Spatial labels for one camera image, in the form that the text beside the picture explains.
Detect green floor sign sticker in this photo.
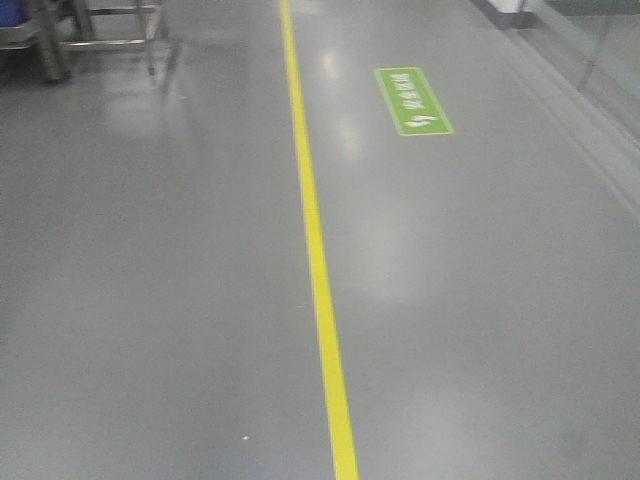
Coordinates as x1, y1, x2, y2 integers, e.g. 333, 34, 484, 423
374, 67, 455, 137

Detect steel cart frame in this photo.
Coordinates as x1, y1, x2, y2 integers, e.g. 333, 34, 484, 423
0, 0, 171, 84

